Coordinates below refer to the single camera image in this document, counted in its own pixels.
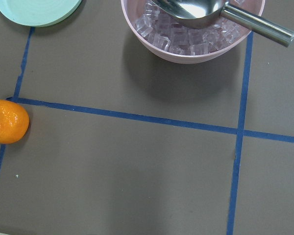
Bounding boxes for orange mandarin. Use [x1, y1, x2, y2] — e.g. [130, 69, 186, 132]
[0, 100, 29, 144]

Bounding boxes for light green plate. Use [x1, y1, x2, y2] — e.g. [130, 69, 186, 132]
[0, 0, 81, 27]

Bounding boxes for clear ice cubes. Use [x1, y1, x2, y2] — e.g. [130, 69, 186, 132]
[135, 0, 243, 56]

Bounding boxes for pink bowl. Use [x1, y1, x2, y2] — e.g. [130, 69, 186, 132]
[120, 0, 251, 64]

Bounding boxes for metal ice scoop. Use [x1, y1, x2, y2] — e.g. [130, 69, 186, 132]
[153, 0, 294, 47]

